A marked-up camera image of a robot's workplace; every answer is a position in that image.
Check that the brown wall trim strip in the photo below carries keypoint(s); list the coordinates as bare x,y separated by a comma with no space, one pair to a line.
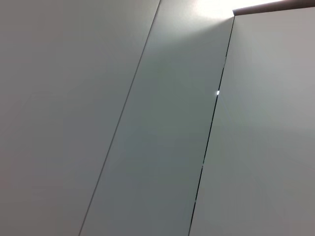
270,6

